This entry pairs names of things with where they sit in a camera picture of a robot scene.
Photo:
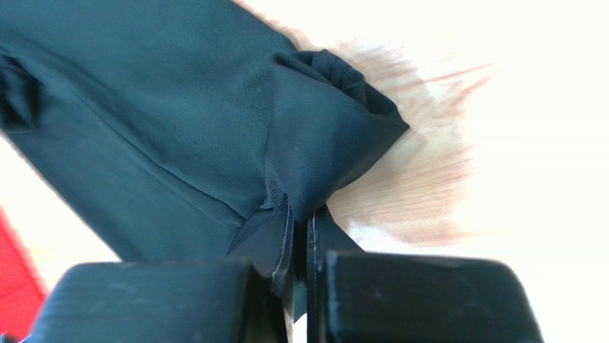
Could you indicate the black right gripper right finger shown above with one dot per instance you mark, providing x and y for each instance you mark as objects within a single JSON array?
[{"x": 323, "y": 235}]

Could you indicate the red plastic tray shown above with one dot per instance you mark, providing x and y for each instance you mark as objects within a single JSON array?
[{"x": 22, "y": 293}]

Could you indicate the black printed t-shirt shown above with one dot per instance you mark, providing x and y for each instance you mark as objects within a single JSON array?
[{"x": 175, "y": 128}]

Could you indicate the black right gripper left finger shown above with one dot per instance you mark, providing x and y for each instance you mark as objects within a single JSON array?
[{"x": 270, "y": 249}]

